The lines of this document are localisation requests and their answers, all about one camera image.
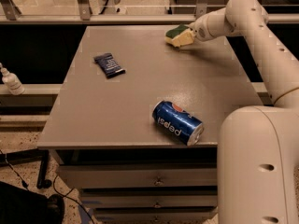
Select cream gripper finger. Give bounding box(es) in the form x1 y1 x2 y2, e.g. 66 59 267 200
171 29 194 48

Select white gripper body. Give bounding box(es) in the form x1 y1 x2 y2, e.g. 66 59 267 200
189 16 214 41

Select green and yellow sponge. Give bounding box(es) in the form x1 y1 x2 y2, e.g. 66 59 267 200
164 24 189 47

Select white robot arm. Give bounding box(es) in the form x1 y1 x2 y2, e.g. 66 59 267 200
189 0 299 224

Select blue rxbar blueberry wrapper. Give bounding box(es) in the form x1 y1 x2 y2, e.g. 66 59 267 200
93 53 126 78

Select blue pepsi can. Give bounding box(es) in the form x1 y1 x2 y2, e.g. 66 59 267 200
152 101 204 146

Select middle grey drawer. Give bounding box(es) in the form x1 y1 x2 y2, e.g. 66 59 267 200
79 189 217 208

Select grey drawer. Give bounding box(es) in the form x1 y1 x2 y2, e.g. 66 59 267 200
93 207 217 222
79 189 217 208
58 164 217 189

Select top grey drawer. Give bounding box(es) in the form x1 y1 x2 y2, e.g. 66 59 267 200
58 164 217 189

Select bottom grey drawer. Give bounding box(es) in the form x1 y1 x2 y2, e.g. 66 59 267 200
93 207 217 222

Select grey metal railing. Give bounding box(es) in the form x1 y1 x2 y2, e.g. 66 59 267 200
0 0 298 24

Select white spray bottle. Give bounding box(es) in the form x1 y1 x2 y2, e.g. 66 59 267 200
0 63 25 95

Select black stand leg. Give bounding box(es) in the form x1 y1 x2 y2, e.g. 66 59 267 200
0 148 52 189

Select black bag on floor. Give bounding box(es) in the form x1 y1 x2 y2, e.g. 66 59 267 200
0 182 64 224

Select black cable on floor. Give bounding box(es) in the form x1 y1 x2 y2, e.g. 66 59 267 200
0 152 96 224

